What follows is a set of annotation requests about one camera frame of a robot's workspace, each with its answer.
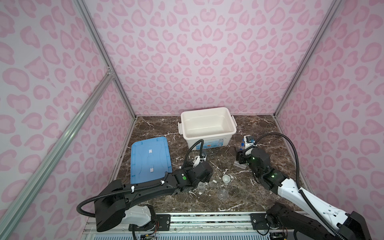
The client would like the white plastic storage bin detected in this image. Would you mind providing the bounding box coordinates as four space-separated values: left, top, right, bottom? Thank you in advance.
178 107 238 149

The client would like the clear round dish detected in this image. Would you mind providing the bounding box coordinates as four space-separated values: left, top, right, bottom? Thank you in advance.
217 189 229 201

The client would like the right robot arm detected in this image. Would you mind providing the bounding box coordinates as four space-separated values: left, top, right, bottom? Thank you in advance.
236 148 372 240

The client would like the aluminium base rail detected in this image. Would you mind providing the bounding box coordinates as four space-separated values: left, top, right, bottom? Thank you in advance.
79 211 316 240

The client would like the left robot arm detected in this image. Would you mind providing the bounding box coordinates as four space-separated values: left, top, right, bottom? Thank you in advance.
94 162 213 232

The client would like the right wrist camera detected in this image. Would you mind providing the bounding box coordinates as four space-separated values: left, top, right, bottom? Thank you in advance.
243 135 256 149

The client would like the clear glass flask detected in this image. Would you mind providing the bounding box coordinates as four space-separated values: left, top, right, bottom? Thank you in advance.
197 182 206 195

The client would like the clear test tube rack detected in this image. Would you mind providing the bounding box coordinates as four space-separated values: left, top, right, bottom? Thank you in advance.
234 161 247 170

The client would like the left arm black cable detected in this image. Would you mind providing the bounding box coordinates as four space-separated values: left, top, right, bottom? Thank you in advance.
76 139 205 218

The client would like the blue plastic bin lid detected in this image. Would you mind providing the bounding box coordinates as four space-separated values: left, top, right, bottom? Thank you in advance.
130 137 173 184

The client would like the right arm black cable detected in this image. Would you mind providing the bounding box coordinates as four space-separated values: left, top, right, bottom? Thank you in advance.
244 132 346 240

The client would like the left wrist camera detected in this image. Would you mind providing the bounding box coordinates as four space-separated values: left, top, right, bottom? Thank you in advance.
193 153 207 168

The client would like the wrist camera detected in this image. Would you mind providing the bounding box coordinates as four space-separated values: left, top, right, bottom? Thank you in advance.
243 135 256 149
193 153 207 168

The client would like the blue capped test tube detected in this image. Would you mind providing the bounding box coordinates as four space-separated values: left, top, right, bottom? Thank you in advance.
240 141 246 150

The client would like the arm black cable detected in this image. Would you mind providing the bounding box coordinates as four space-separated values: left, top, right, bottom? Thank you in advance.
76 139 205 218
244 132 346 240

